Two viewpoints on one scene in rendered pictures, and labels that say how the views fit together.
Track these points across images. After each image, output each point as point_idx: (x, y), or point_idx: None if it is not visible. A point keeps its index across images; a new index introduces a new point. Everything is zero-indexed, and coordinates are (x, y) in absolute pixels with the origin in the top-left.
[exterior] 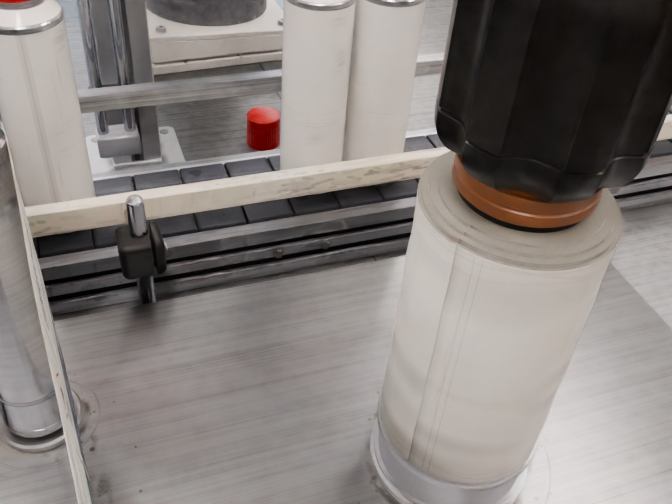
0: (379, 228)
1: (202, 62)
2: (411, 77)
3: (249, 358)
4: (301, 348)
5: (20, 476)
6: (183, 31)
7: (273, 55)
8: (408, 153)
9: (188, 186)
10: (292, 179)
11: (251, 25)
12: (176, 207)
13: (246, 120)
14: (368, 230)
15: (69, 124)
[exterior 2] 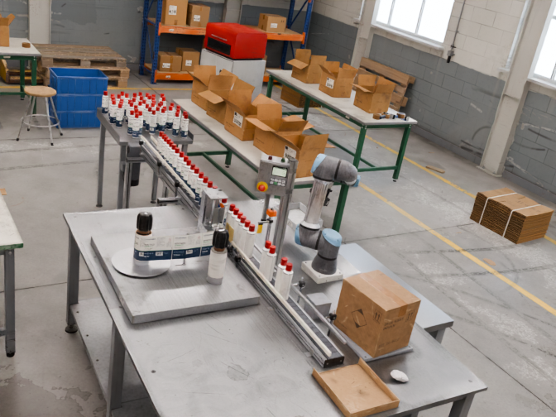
0: (256, 283)
1: (306, 271)
2: (267, 266)
3: (225, 269)
4: (227, 272)
5: (208, 257)
6: (307, 265)
7: (314, 280)
8: (264, 276)
9: (249, 260)
10: (254, 267)
11: (316, 272)
12: (246, 261)
13: None
14: (256, 282)
15: (247, 245)
